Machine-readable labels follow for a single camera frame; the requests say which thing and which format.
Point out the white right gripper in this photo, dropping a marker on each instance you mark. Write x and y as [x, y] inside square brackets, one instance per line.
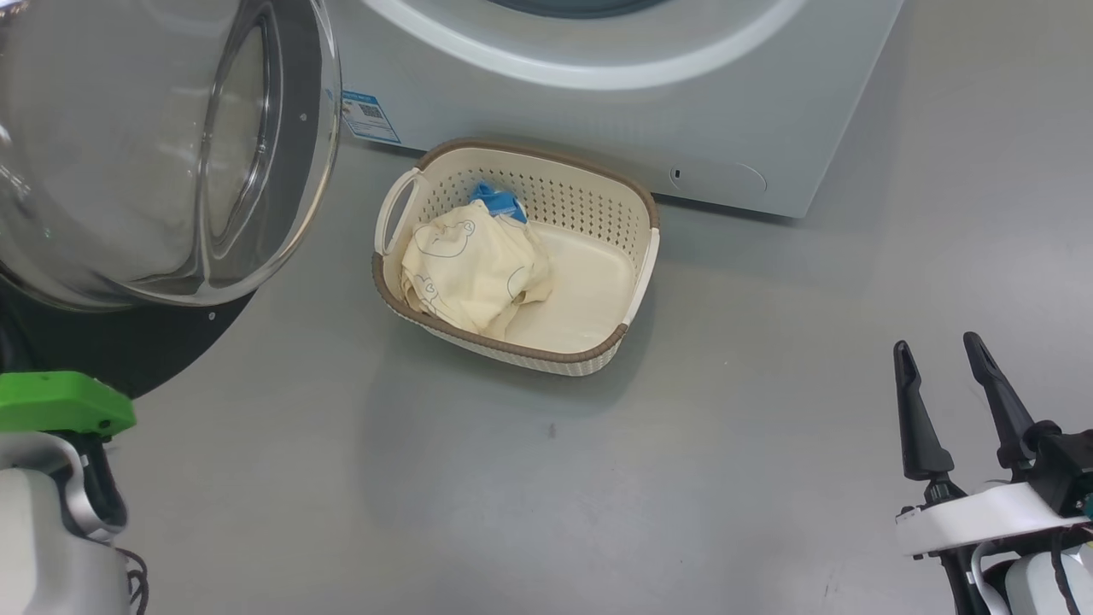
[973, 517]

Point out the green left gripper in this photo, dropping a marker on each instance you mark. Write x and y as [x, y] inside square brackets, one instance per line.
[60, 403]

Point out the washing machine door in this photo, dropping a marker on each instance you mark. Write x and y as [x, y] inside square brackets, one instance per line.
[128, 128]

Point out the cream printed garment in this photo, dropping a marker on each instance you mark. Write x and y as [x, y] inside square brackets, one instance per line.
[470, 265]

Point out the blue and tan garment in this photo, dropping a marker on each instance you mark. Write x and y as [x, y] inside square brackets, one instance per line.
[499, 203]

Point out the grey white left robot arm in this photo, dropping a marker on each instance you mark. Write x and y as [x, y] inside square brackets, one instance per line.
[43, 530]

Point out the oval drain filter cover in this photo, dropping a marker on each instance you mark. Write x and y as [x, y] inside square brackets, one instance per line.
[721, 178]

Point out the cream perforated laundry basket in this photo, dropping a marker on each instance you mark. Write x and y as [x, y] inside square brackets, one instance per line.
[589, 290]

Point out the blue energy label sticker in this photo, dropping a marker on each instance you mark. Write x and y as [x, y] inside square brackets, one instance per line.
[371, 115]

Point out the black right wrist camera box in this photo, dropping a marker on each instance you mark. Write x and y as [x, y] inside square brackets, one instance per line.
[1067, 465]

